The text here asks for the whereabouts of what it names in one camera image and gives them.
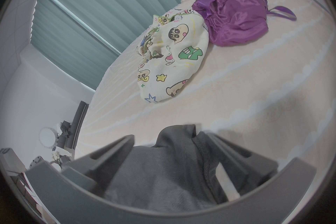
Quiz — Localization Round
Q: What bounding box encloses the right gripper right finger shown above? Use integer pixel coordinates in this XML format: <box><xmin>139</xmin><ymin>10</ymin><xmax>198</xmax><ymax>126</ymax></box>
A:
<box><xmin>206</xmin><ymin>133</ymin><xmax>279</xmax><ymax>196</ymax></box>

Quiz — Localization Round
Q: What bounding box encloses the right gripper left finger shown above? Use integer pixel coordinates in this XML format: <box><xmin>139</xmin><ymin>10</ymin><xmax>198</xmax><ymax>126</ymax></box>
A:
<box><xmin>62</xmin><ymin>134</ymin><xmax>136</xmax><ymax>194</ymax></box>

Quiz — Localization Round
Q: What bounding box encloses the black long-sleeved shirt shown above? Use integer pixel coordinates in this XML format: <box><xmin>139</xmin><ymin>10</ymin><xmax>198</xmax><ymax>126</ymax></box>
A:
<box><xmin>104</xmin><ymin>124</ymin><xmax>238</xmax><ymax>214</ymax></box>

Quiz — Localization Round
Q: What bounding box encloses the bed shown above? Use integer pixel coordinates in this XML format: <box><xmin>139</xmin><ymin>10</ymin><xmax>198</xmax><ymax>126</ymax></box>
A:
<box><xmin>75</xmin><ymin>0</ymin><xmax>336</xmax><ymax>201</ymax></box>

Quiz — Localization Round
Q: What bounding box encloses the round white mirror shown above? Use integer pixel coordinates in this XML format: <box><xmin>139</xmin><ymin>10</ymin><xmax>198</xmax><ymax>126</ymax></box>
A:
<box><xmin>39</xmin><ymin>127</ymin><xmax>59</xmax><ymax>149</ymax></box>

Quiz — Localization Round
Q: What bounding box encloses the white printed garment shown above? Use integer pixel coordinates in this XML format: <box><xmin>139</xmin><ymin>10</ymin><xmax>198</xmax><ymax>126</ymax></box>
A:
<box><xmin>136</xmin><ymin>6</ymin><xmax>209</xmax><ymax>103</ymax></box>

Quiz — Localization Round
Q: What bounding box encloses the purple satin garment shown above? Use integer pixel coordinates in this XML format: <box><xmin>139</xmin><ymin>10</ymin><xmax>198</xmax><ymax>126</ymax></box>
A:
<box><xmin>192</xmin><ymin>0</ymin><xmax>297</xmax><ymax>47</ymax></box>

